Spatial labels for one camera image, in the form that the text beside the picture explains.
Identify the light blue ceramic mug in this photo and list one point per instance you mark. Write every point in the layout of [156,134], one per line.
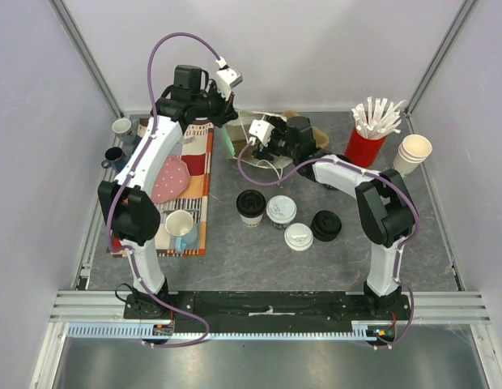
[181,226]

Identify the grey ceramic mug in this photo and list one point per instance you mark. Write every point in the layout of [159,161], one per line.
[125,130]

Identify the aluminium frame post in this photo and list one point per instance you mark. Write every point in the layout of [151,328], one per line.
[72,30]
[459,20]

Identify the black plastic lid stack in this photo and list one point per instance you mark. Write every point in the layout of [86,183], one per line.
[326,226]

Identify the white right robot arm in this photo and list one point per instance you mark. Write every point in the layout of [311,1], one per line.
[387,213]

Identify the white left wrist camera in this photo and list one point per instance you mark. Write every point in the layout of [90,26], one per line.
[226,78]

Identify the white wrapped straws bundle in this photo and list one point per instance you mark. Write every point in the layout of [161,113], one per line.
[377,118]

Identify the red ribbed paper cup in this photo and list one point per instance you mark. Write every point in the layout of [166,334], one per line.
[361,151]

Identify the white plastic cup lid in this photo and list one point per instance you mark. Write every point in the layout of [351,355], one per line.
[281,209]

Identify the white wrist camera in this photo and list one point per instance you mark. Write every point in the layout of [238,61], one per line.
[260,131]
[226,78]

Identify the black paper cup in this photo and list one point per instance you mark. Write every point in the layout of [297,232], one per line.
[280,224]

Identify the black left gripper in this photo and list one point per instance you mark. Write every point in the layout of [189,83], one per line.
[226,113]

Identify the white lid stack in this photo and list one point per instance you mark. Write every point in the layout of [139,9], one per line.
[298,236]

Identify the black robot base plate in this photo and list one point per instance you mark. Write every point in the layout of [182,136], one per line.
[289,310]

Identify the white paper cup stack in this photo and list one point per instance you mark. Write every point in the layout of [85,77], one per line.
[412,151]

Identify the green patterned paper bag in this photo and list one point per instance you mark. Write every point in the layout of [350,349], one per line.
[236,135]

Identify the black plastic cup lid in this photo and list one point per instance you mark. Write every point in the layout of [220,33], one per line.
[250,203]

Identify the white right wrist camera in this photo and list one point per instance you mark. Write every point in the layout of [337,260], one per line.
[260,131]

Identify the dark blue ceramic mug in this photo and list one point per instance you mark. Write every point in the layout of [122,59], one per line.
[115,158]

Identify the brown pulp carrier stack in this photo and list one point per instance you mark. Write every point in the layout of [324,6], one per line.
[321,138]

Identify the aluminium frame post right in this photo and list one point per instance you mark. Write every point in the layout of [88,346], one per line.
[459,20]

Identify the pink dotted plate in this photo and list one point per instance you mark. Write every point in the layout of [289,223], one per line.
[171,181]

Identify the white slotted cable duct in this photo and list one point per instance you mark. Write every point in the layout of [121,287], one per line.
[150,331]

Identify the aluminium frame post left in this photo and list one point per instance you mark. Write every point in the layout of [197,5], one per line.
[72,30]

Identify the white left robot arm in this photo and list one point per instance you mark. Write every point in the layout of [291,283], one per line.
[128,211]

